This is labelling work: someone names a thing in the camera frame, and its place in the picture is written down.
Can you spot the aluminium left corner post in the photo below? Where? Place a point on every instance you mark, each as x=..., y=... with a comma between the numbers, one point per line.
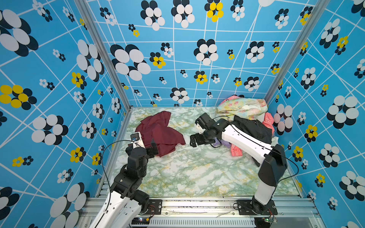
x=86, y=14

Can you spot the black cloth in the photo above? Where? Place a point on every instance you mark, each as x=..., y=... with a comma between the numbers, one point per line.
x=253, y=128

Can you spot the pastel floral cloth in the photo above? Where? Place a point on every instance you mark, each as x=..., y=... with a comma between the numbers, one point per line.
x=244, y=108

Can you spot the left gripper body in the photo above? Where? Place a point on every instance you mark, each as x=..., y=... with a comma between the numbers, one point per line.
x=149, y=153

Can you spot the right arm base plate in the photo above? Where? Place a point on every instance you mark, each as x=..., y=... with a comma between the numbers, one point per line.
x=253, y=207

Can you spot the aluminium left base rail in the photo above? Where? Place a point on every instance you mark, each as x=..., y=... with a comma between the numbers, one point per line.
x=114, y=154

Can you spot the purple cloth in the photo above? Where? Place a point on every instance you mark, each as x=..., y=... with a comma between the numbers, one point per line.
x=218, y=143

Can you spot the maroon cloth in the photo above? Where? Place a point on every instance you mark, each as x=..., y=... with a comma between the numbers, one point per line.
x=155, y=128

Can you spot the aluminium front frame rail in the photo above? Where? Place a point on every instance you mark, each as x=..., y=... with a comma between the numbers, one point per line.
x=293, y=211

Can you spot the pink patterned cloth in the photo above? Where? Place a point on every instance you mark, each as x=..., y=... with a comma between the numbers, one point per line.
x=266, y=118

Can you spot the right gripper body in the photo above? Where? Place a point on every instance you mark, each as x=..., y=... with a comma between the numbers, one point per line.
x=203, y=138

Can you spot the white slotted cable duct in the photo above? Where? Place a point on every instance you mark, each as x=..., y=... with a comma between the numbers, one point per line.
x=202, y=223

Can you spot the aluminium corner post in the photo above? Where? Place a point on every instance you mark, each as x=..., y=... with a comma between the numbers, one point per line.
x=319, y=8
x=86, y=14

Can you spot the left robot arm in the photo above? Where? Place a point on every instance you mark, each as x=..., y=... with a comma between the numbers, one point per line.
x=125, y=201

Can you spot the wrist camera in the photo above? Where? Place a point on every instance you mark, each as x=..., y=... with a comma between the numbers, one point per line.
x=136, y=139
x=204, y=122

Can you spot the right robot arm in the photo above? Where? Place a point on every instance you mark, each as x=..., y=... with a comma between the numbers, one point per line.
x=271, y=159

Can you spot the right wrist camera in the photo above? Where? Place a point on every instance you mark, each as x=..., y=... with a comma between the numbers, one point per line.
x=204, y=122

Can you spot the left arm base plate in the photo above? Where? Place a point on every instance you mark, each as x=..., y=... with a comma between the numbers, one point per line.
x=152, y=207

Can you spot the aluminium right corner post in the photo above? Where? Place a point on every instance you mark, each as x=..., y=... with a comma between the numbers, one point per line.
x=319, y=8

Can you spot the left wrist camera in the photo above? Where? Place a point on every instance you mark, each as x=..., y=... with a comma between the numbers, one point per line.
x=136, y=139

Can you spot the white cloth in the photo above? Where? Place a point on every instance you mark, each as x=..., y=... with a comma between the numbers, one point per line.
x=274, y=141

